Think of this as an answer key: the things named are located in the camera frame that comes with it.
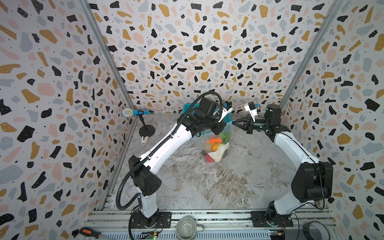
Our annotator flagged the yellow green toy mango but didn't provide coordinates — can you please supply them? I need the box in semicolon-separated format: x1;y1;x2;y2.
212;143;222;152

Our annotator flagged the red toy pepper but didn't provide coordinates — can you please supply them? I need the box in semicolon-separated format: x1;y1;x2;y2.
205;155;215;163

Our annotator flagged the blue microphone on stand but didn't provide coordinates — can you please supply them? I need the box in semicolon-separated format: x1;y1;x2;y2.
123;108;156;137

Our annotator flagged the clear zip top bag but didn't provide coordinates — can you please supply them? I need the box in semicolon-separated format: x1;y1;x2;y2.
199;122;233;163

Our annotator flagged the green toy leaf vegetable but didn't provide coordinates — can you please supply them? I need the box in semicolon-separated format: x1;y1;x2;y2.
220;131;232;144

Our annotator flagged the orange handled screwdriver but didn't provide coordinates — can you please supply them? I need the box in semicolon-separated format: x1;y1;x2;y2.
79;227;112;240

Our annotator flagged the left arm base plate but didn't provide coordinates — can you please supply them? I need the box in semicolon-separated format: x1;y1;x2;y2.
130;211;172;229

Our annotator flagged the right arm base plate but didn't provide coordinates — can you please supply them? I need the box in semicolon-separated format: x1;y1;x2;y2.
251;211;294;228

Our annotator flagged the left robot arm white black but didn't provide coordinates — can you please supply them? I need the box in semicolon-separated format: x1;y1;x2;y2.
124;94;233;220

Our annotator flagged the orange toy carrot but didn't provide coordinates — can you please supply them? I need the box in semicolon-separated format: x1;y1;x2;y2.
208;137;223;144

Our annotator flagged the small pink white device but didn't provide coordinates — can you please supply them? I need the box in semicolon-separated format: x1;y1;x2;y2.
141;136;149;146

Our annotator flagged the black corrugated cable hose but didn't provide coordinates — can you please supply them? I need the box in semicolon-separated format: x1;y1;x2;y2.
115;91;224;240

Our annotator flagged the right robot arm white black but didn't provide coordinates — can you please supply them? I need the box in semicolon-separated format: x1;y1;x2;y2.
232;102;333;223

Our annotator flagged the aluminium rail frame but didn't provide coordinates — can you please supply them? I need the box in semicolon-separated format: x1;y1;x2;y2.
85;208;343;240

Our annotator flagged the teal plastic basket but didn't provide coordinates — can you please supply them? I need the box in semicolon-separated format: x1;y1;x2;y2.
181;103;233;124

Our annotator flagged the grey tape roll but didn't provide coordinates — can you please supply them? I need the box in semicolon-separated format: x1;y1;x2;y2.
303;221;331;240

